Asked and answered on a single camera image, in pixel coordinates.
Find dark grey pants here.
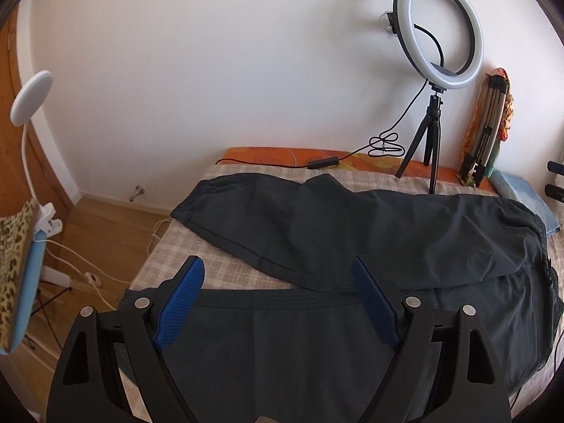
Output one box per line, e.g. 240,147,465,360
164,173,563,422

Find metal door stopper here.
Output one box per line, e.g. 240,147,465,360
129,185,145,202

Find orange bed sheet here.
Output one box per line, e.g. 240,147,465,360
219,147,496,194

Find leopard print ironing board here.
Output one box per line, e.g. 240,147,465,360
0,199,40,355

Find folded silver tripod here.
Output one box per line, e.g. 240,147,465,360
458,69,509,187

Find folded light blue cloth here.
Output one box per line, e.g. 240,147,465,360
489,170,561,236

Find small black tripod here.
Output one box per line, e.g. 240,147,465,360
395,84,445,194

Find wooden door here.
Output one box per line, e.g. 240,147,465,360
0,11,73,221

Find orange floral cloth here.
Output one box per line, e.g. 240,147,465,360
456,68,514,187

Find white clip-on lamp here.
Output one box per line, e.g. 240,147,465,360
10,70,63,239

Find white power cable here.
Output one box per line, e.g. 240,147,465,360
42,217,175,313

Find black ring light cable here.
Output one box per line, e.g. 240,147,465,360
226,24,447,171

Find white ring light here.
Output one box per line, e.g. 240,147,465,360
392,0,484,90

